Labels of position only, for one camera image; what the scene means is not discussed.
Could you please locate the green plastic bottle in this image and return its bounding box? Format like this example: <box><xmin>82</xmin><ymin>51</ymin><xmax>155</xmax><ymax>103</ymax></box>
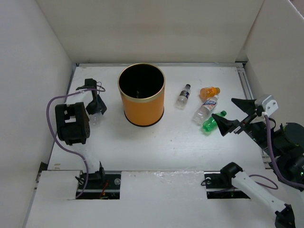
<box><xmin>202</xmin><ymin>110</ymin><xmax>227</xmax><ymax>135</ymax></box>

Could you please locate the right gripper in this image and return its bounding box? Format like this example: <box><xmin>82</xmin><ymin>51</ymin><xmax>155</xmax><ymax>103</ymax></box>
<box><xmin>211</xmin><ymin>96</ymin><xmax>282</xmax><ymax>157</ymax></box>

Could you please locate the orange cylindrical bin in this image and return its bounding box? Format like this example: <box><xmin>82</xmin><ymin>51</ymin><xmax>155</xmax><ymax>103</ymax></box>
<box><xmin>118</xmin><ymin>63</ymin><xmax>165</xmax><ymax>127</ymax></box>

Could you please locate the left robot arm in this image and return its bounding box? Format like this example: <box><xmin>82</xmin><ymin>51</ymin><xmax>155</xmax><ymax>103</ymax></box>
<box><xmin>55</xmin><ymin>78</ymin><xmax>107</xmax><ymax>188</ymax></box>

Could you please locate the orange juice bottle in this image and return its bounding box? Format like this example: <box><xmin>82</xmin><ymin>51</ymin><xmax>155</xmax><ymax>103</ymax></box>
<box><xmin>199</xmin><ymin>87</ymin><xmax>220</xmax><ymax>99</ymax></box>

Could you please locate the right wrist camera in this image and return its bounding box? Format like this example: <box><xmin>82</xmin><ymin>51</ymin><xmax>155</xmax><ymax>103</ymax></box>
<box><xmin>254</xmin><ymin>95</ymin><xmax>278</xmax><ymax>117</ymax></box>

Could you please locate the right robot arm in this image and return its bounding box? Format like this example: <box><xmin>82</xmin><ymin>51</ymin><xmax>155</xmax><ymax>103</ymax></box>
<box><xmin>212</xmin><ymin>95</ymin><xmax>304</xmax><ymax>228</ymax></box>

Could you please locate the clear bottle with white cap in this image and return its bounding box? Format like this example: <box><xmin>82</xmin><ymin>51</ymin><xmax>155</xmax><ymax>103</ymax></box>
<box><xmin>192</xmin><ymin>95</ymin><xmax>219</xmax><ymax>125</ymax></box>

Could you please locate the clear bottle with dark cap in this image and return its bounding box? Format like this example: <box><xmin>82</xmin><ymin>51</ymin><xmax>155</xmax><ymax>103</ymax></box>
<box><xmin>176</xmin><ymin>84</ymin><xmax>191</xmax><ymax>109</ymax></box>

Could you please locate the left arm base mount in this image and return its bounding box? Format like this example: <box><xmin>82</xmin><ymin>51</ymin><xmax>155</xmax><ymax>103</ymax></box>
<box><xmin>76</xmin><ymin>172</ymin><xmax>122</xmax><ymax>200</ymax></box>

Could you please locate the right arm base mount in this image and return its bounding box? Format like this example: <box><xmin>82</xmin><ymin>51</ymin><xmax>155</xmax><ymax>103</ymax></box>
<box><xmin>201</xmin><ymin>171</ymin><xmax>250</xmax><ymax>200</ymax></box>

